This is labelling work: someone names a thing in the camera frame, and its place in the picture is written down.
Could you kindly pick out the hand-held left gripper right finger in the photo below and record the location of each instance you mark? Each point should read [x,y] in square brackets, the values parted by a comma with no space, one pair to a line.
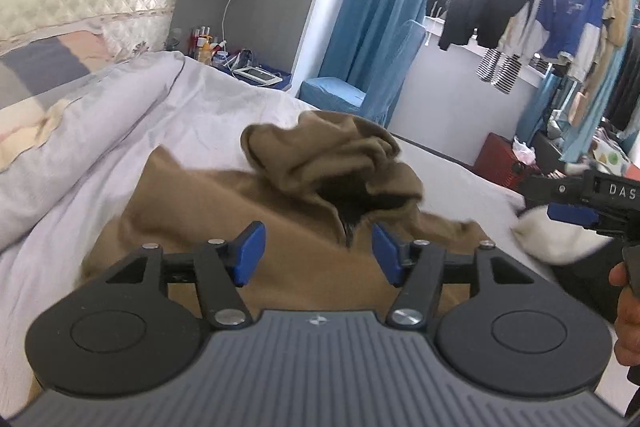
[387,252]

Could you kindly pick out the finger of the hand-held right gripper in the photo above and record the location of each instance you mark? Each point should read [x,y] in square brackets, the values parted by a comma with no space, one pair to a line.
[550,192]
[570,213]

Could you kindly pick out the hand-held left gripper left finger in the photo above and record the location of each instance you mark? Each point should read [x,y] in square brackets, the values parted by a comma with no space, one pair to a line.
[250,252]

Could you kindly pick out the brown hoodie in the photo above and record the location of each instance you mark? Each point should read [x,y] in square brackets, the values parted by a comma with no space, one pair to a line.
[225,197]

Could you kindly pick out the teal hanging clothes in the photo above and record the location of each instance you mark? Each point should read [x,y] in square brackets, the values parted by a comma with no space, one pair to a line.
[585,107]

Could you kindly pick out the person's right hand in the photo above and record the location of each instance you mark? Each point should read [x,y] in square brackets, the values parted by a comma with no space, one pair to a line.
[629,327]

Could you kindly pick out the white fleece garment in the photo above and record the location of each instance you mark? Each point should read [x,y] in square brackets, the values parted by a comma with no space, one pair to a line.
[550,242]

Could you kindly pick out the white plastic bag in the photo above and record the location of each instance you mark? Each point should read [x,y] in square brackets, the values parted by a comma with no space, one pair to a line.
[524,151]

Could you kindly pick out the spotted white cloth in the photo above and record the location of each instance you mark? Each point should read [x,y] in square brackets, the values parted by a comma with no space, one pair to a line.
[611,157]

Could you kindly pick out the bed with light grey sheet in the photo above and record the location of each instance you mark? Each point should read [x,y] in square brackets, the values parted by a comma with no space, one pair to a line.
[450,177]

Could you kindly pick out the white striped-sleeve hanging top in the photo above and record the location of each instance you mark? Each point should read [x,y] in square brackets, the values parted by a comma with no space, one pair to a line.
[520,37]

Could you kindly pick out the white tablet device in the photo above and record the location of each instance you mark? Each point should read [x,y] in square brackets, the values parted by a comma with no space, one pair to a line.
[255,73]

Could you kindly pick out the blue covered chair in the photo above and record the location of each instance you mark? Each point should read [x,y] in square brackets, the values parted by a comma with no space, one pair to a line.
[395,67]

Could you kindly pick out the blue white hanging jersey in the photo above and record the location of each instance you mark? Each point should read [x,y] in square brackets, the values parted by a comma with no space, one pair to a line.
[570,2]

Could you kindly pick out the beige hanging garment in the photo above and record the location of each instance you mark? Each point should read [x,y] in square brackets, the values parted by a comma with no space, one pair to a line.
[617,7]

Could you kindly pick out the cluster of cosmetic bottles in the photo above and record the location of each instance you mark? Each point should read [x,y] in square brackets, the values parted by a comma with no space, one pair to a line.
[204,49]

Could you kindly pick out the blue curtain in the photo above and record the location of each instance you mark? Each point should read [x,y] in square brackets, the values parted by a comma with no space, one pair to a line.
[360,7]

